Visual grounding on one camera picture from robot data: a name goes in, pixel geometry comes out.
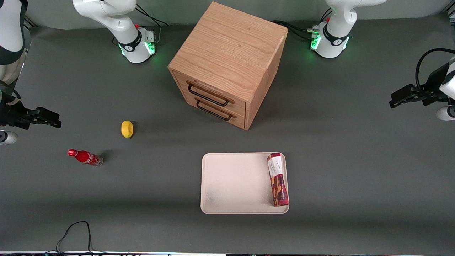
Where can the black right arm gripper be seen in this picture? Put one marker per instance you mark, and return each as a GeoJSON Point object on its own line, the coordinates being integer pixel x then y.
{"type": "Point", "coordinates": [10, 114]}

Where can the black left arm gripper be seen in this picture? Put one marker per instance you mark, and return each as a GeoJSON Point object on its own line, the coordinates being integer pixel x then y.
{"type": "Point", "coordinates": [433, 84]}

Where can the red cookie box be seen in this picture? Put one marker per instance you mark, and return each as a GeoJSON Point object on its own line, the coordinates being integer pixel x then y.
{"type": "Point", "coordinates": [278, 181]}

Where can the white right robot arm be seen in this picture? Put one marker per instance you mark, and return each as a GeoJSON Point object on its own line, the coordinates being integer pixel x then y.
{"type": "Point", "coordinates": [106, 14]}

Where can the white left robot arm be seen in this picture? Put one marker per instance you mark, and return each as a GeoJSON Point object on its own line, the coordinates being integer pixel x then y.
{"type": "Point", "coordinates": [334, 39]}

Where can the white rectangular plastic tray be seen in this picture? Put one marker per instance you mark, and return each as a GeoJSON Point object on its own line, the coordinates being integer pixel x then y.
{"type": "Point", "coordinates": [234, 185]}

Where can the red cola bottle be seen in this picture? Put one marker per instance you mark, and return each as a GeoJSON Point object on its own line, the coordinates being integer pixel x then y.
{"type": "Point", "coordinates": [85, 156]}

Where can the yellow lemon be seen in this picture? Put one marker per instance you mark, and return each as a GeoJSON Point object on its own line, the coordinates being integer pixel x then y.
{"type": "Point", "coordinates": [127, 129]}

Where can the wooden drawer front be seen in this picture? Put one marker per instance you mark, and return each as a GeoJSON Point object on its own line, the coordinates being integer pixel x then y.
{"type": "Point", "coordinates": [213, 90]}
{"type": "Point", "coordinates": [220, 114]}

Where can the wooden two-drawer cabinet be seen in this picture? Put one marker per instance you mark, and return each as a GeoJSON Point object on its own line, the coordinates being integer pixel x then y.
{"type": "Point", "coordinates": [227, 46]}

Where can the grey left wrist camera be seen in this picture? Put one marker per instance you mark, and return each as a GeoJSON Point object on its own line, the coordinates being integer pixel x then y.
{"type": "Point", "coordinates": [446, 113]}

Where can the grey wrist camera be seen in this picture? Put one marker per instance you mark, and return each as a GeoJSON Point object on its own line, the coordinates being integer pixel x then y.
{"type": "Point", "coordinates": [446, 113]}
{"type": "Point", "coordinates": [7, 137]}

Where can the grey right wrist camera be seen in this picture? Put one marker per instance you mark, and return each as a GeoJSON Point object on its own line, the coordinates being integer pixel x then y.
{"type": "Point", "coordinates": [7, 137]}

